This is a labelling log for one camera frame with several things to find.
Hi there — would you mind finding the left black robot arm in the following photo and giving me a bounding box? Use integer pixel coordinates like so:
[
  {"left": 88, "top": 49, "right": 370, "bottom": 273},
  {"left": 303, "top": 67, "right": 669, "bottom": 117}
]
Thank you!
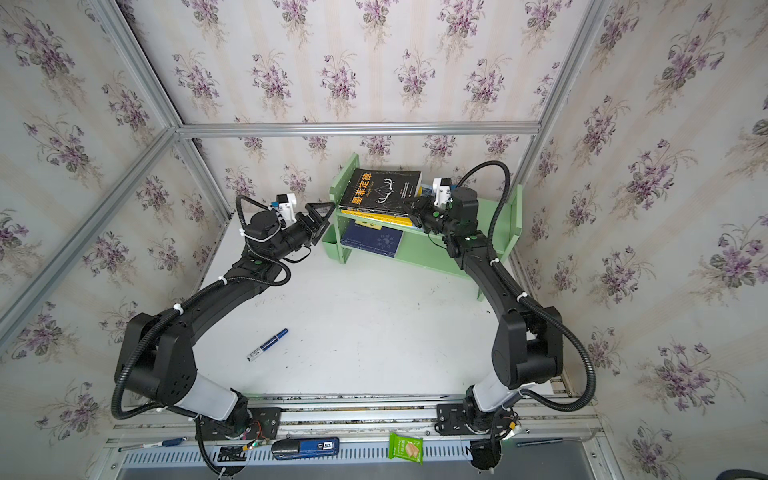
[{"left": 110, "top": 195, "right": 336, "bottom": 428}]

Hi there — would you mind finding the green snack packet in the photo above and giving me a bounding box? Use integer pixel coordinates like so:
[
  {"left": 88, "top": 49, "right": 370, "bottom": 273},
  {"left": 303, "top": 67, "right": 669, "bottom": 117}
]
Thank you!
[{"left": 387, "top": 432, "right": 424, "bottom": 465}]

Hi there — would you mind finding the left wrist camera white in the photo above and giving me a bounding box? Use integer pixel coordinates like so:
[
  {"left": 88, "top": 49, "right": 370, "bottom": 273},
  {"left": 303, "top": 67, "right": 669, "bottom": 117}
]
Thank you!
[{"left": 271, "top": 193, "right": 297, "bottom": 228}]

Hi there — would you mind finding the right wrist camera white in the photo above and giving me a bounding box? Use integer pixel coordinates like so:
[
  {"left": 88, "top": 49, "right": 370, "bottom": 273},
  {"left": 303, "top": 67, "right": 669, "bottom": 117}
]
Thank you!
[{"left": 432, "top": 177, "right": 453, "bottom": 209}]

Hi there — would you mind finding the green two-tier shelf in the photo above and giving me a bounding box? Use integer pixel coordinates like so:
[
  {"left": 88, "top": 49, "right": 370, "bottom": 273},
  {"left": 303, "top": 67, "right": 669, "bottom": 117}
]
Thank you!
[{"left": 322, "top": 155, "right": 522, "bottom": 278}]

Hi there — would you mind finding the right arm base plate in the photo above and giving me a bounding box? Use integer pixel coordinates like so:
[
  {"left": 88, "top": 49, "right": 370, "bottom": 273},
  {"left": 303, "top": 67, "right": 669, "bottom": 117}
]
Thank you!
[{"left": 434, "top": 402, "right": 520, "bottom": 437}]

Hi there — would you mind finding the blue black device on rail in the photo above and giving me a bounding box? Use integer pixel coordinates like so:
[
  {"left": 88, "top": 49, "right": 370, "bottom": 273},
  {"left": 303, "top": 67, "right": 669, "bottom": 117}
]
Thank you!
[{"left": 271, "top": 437, "right": 340, "bottom": 461}]

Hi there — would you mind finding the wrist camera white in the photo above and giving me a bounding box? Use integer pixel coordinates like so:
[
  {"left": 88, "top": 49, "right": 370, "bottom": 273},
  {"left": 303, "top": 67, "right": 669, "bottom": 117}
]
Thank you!
[
  {"left": 432, "top": 177, "right": 453, "bottom": 209},
  {"left": 271, "top": 193, "right": 297, "bottom": 228}
]

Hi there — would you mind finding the navy book yellow label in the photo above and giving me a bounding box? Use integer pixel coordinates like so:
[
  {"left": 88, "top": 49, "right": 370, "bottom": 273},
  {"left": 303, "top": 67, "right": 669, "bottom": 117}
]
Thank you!
[{"left": 341, "top": 221, "right": 403, "bottom": 258}]

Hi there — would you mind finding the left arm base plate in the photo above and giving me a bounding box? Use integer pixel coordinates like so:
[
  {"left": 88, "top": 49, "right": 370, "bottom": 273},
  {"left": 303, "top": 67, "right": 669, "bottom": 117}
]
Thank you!
[{"left": 196, "top": 407, "right": 283, "bottom": 442}]

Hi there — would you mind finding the black book with antlers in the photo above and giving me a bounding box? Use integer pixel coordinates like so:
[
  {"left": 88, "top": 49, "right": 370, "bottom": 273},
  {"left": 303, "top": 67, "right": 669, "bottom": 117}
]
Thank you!
[{"left": 339, "top": 168, "right": 422, "bottom": 217}]

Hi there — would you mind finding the blue screwdriver on rail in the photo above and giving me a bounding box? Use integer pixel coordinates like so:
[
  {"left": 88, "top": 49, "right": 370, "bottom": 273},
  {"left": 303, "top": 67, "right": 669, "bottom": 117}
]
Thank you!
[{"left": 118, "top": 437, "right": 187, "bottom": 452}]

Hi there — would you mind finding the blue white marker pen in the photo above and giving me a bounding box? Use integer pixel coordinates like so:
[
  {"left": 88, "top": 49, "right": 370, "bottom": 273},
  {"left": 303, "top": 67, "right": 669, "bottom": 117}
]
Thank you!
[{"left": 246, "top": 328, "right": 288, "bottom": 362}]

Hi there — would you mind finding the yellow cartoon book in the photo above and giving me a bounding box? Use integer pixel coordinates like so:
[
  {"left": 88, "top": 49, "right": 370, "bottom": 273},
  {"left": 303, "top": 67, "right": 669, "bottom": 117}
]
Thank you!
[{"left": 341, "top": 209, "right": 414, "bottom": 228}]

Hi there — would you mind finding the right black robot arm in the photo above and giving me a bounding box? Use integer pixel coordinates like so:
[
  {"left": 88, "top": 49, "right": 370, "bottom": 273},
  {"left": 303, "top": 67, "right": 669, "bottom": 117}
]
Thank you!
[{"left": 404, "top": 160, "right": 597, "bottom": 439}]

